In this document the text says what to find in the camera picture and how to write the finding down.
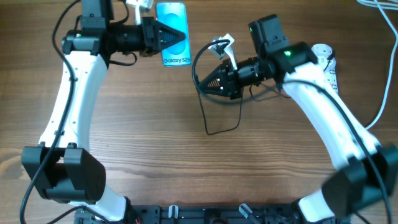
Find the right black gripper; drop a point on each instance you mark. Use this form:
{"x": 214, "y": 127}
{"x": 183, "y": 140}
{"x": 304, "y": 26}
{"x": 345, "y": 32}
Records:
{"x": 226, "y": 80}

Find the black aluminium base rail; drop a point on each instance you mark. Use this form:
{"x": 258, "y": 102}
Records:
{"x": 267, "y": 214}

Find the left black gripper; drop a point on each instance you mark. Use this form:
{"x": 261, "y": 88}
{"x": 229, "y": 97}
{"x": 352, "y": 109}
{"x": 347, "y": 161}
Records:
{"x": 152, "y": 38}

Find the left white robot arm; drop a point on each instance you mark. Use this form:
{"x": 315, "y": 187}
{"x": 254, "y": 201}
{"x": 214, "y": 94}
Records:
{"x": 61, "y": 167}

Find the white power strip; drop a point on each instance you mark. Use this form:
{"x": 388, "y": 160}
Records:
{"x": 326, "y": 59}

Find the blue Galaxy smartphone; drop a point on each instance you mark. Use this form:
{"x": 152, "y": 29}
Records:
{"x": 174, "y": 15}

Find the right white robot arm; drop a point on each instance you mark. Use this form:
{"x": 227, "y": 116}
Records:
{"x": 365, "y": 171}

